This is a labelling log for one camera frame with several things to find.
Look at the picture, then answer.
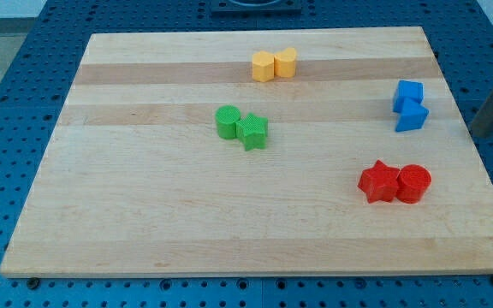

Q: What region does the wooden board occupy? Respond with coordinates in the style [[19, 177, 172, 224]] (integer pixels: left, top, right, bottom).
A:
[[0, 27, 493, 278]]

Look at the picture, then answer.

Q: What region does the blue cube block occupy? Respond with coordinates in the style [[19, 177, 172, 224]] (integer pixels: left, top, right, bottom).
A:
[[392, 80, 424, 113]]

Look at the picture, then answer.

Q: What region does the green star block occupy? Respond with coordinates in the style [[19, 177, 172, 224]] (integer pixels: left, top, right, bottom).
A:
[[236, 113, 268, 151]]

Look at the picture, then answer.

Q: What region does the red star block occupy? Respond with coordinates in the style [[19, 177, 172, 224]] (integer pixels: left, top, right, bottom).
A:
[[358, 160, 400, 204]]

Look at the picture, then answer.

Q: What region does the green cylinder block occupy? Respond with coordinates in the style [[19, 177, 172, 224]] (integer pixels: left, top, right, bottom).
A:
[[215, 105, 241, 139]]

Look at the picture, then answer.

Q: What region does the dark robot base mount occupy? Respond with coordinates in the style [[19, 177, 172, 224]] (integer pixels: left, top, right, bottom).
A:
[[209, 0, 302, 15]]

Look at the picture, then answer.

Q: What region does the yellow hexagon block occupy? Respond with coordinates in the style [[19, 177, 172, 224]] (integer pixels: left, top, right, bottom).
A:
[[252, 50, 274, 82]]

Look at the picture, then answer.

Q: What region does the yellow heart block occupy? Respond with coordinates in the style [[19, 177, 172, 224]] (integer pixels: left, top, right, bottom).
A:
[[274, 47, 297, 78]]

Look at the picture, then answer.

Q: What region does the blue triangle block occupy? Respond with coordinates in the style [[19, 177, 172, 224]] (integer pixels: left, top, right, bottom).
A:
[[394, 98, 429, 132]]

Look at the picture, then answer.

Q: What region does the red cylinder block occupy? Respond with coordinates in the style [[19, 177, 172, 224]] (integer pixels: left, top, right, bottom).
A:
[[395, 164, 431, 204]]

